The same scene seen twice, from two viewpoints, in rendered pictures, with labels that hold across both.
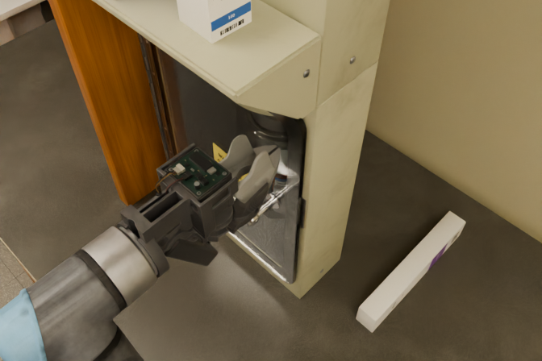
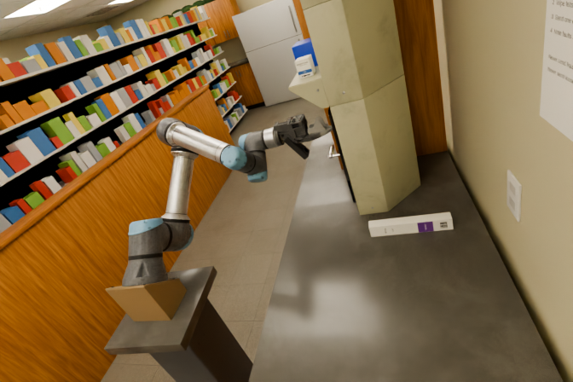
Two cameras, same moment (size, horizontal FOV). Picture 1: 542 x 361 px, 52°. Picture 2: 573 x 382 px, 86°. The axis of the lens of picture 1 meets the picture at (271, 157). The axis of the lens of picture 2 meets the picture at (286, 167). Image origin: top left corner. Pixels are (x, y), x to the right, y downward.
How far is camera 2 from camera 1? 0.87 m
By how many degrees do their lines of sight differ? 55
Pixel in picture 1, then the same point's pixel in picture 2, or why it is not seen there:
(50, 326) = (247, 138)
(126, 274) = (266, 135)
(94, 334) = (254, 145)
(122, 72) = not seen: hidden behind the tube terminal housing
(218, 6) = (299, 67)
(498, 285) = (447, 255)
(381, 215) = (424, 206)
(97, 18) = not seen: hidden behind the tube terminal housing
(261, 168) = (318, 126)
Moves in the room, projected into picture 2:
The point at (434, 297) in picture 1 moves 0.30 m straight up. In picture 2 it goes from (409, 241) to (396, 167)
